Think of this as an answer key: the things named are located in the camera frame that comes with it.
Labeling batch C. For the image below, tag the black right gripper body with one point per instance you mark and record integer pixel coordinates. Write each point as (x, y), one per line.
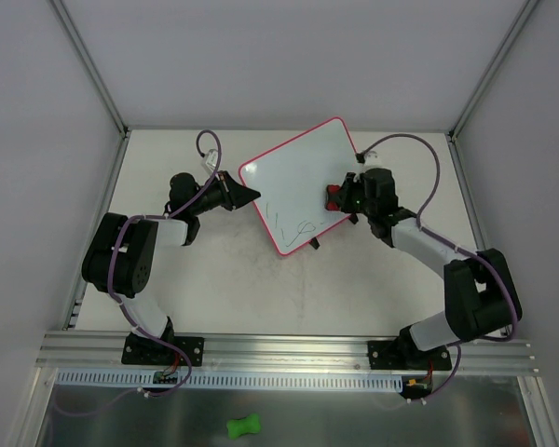
(347, 195)

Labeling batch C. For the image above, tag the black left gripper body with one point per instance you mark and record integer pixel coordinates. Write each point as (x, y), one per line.
(228, 191)

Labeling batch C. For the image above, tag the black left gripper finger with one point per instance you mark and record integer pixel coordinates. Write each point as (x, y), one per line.
(243, 198)
(232, 186)

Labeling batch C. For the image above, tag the red bone-shaped eraser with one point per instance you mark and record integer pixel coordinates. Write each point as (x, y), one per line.
(332, 197)

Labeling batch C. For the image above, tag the red-framed small whiteboard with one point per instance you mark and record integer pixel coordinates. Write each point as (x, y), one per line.
(292, 179)

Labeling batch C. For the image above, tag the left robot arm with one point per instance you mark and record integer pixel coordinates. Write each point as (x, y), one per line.
(120, 255)

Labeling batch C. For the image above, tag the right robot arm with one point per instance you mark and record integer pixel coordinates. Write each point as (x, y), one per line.
(479, 294)

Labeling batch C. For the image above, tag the black left whiteboard foot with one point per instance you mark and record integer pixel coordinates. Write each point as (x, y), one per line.
(314, 243)

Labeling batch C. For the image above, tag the green bone-shaped eraser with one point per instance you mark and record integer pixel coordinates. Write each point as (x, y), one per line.
(247, 425)

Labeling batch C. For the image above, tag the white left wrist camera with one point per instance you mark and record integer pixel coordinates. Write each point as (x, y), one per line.
(211, 161)

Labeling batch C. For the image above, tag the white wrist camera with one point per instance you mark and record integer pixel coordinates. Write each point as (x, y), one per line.
(211, 161)
(369, 160)

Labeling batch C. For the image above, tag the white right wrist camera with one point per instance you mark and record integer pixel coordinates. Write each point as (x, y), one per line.
(369, 160)

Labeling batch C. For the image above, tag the right aluminium frame post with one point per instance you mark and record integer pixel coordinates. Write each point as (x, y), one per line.
(491, 70)

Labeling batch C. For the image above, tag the aluminium frame post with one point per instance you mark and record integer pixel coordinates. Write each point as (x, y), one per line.
(491, 70)
(88, 64)

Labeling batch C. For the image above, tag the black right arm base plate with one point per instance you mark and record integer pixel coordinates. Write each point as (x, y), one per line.
(392, 355)

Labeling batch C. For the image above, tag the white slotted cable duct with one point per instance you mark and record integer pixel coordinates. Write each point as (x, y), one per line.
(365, 382)

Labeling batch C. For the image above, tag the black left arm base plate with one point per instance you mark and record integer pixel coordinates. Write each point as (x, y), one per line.
(145, 352)

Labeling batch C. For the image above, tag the left aluminium frame post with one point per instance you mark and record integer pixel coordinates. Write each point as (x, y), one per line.
(88, 64)

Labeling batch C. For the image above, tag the aluminium mounting rail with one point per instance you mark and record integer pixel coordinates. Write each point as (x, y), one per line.
(280, 353)

